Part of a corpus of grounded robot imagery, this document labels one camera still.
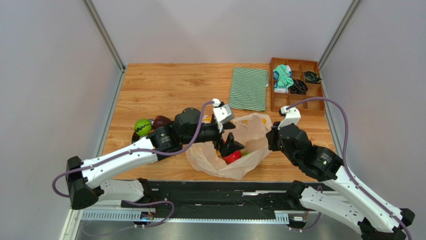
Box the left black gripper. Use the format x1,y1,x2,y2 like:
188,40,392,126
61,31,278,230
181,121,245,157

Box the banana print plastic bag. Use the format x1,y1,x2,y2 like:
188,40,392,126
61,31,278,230
185,113,272,180

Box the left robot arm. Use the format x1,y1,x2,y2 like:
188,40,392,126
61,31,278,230
65,104,244,210

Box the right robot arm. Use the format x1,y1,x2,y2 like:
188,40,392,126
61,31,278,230
266,122,415,240

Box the wooden compartment tray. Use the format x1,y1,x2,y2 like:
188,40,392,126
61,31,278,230
269,57,324,112

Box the green striped cloth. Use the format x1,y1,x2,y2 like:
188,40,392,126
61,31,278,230
228,67,269,112

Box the teal white socks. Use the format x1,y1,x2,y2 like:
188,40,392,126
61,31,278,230
273,64,294,93

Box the dark purple fruit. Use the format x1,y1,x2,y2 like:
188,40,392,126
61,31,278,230
152,115,172,130

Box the green striped ball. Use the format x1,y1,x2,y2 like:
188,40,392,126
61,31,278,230
134,118,152,137

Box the black fruit bowl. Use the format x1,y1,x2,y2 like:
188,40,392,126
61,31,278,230
131,118,154,144

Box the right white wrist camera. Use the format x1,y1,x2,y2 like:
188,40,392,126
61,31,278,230
277,106,301,130

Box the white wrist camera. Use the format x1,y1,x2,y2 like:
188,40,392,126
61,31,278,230
277,106,301,130
212,98,235,133

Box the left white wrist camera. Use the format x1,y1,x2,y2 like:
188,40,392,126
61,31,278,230
212,98,235,133

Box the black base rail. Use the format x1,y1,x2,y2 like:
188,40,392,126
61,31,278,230
68,179,370,231

